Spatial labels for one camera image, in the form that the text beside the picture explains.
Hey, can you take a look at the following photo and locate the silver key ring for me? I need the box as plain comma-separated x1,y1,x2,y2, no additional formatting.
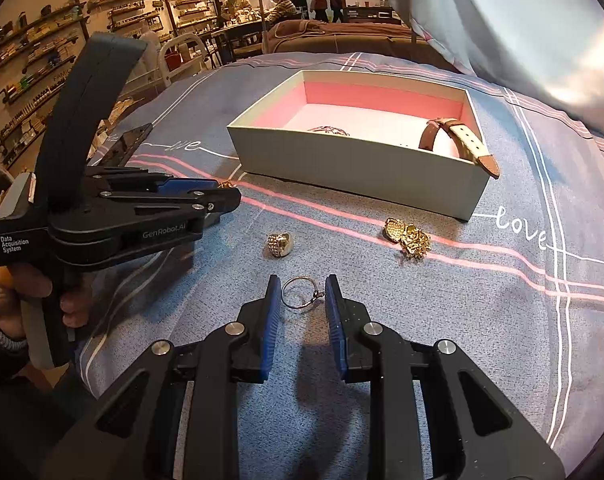
281,276,328,312

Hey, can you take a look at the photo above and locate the beige leather watch strap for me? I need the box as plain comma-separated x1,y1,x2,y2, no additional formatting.
419,117,502,180

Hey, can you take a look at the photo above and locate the silver chain necklace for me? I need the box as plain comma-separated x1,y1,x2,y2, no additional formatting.
306,123,354,137

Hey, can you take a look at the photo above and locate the chunky gold ring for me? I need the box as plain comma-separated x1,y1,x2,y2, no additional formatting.
266,232,296,260

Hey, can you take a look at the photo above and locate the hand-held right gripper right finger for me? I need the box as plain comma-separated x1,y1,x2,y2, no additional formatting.
324,273,566,480

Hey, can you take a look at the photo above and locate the dark dining table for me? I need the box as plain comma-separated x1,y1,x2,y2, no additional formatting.
209,19,269,63

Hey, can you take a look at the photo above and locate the tall shelf unit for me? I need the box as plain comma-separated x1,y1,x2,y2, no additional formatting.
157,0,220,46

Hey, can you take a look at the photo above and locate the person's left hand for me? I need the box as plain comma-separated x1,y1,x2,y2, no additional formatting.
0,262,92,330

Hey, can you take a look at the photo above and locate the white metal chair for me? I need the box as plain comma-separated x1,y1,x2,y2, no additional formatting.
158,32,209,89

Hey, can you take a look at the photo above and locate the gold flower cluster brooch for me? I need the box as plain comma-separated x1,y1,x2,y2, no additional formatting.
399,223,432,264

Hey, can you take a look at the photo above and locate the white box with pink lining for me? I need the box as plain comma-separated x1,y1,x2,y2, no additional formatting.
225,69,491,222

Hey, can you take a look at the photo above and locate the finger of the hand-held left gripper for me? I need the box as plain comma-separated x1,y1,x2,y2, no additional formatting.
98,189,243,222
86,166,221,197

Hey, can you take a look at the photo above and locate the grey shiny pillow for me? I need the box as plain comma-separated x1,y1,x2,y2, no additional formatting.
407,0,604,136

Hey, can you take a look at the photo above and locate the brown sofa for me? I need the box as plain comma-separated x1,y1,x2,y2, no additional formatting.
264,19,453,72

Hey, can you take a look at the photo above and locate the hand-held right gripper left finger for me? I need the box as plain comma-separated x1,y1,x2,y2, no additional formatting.
46,274,283,480

